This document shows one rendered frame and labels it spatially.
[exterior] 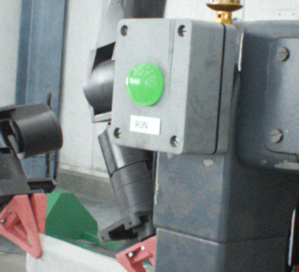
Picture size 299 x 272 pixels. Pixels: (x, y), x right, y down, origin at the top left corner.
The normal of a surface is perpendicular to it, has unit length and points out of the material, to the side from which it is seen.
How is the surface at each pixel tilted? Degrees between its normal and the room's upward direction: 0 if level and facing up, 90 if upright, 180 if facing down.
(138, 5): 67
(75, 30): 90
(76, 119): 90
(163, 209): 90
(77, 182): 90
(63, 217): 75
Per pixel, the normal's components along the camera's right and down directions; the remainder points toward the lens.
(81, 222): 0.67, -0.17
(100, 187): -0.73, -0.01
